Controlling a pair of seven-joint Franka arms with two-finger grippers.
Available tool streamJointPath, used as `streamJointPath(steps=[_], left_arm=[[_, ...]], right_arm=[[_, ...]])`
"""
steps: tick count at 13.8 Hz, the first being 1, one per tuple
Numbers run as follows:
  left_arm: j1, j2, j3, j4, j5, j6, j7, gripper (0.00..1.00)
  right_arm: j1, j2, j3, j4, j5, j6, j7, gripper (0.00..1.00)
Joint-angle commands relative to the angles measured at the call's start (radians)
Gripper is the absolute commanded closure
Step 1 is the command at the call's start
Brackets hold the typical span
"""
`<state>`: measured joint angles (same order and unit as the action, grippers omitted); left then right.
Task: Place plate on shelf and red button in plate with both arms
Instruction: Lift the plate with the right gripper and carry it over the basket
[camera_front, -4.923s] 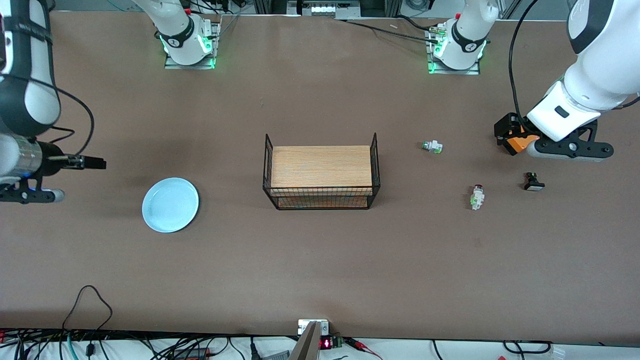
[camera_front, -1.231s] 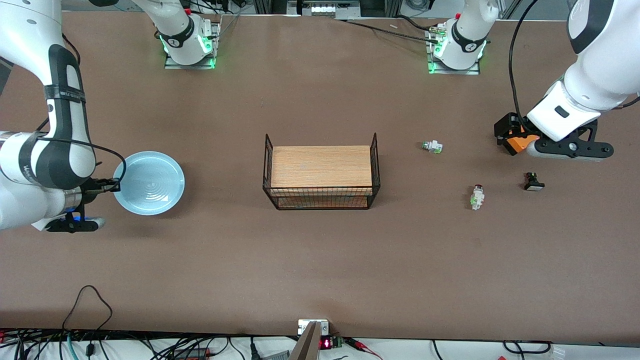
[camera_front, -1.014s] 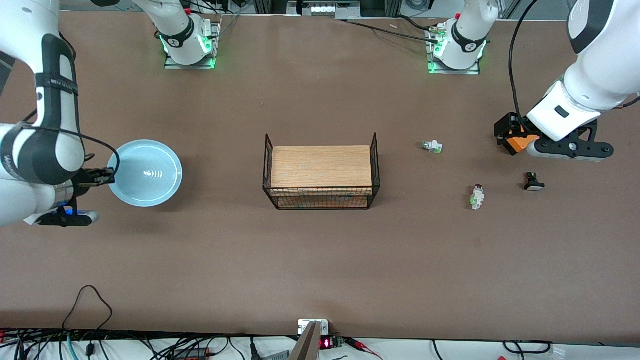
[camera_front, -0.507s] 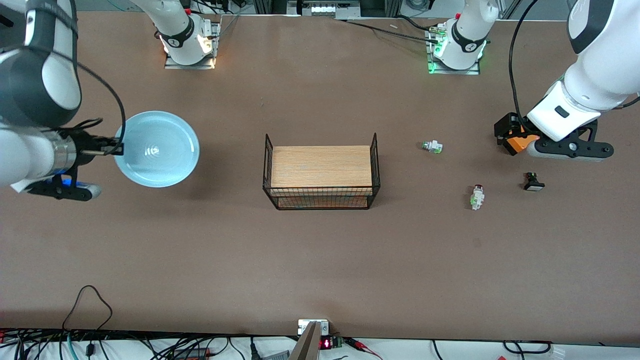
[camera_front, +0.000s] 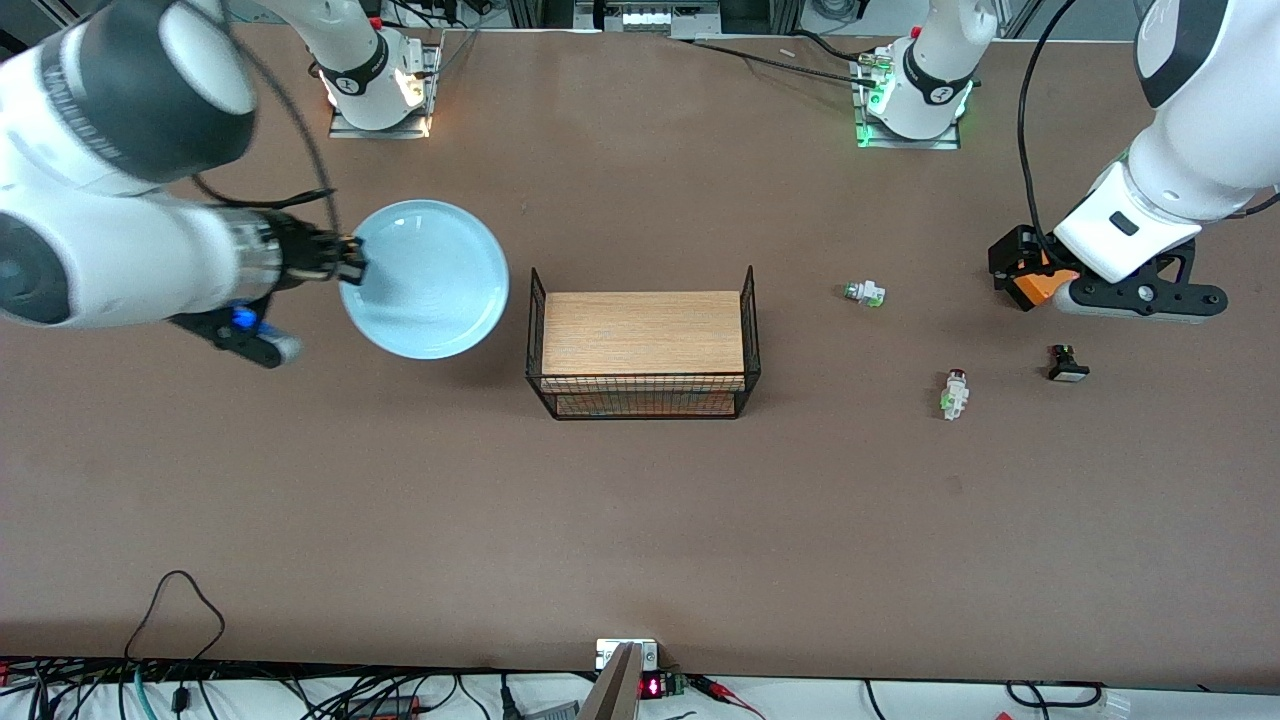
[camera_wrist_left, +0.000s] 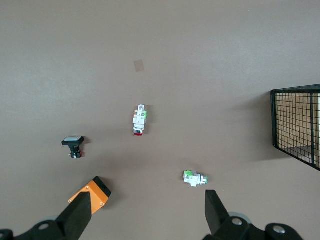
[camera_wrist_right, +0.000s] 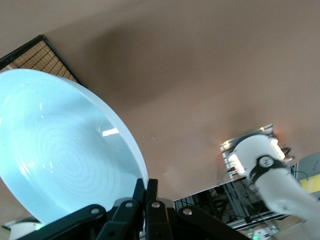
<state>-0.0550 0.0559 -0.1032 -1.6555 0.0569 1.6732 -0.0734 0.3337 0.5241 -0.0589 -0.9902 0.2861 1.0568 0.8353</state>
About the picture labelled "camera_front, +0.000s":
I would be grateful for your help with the black orange left gripper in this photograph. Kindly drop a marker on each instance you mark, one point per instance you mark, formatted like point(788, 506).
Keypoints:
point(1012, 255)

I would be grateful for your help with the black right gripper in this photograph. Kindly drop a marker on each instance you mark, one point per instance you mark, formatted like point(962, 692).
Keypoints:
point(298, 251)

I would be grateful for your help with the light blue round plate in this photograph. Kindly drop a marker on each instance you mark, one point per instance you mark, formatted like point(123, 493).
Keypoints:
point(430, 280)

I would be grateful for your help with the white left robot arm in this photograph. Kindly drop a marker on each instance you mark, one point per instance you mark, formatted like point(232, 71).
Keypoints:
point(1200, 150)

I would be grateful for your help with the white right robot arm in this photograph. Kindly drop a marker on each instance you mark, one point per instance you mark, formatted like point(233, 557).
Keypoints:
point(130, 260)

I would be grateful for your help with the grey metal bar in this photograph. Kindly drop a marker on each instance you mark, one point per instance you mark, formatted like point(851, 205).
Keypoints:
point(615, 695)

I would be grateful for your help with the red digit display module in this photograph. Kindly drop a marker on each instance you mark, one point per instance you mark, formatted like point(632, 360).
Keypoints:
point(653, 687)

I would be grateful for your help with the red test lead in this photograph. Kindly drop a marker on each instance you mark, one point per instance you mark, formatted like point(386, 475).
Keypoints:
point(730, 695)

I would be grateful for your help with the black push button switch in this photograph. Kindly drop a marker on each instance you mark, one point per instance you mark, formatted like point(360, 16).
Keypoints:
point(1068, 370)

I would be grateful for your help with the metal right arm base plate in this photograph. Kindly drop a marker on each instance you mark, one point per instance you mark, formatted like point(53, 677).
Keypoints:
point(350, 131)

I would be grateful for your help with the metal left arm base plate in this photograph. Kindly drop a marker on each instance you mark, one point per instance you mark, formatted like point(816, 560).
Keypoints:
point(940, 143)

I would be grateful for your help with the black left camera bracket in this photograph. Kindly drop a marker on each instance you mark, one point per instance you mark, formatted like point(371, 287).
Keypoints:
point(1160, 295)

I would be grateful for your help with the white switch red button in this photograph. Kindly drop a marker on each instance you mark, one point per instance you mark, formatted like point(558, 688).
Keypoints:
point(955, 395)

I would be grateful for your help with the white switch green button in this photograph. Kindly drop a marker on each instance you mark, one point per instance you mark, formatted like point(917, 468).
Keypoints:
point(866, 293)

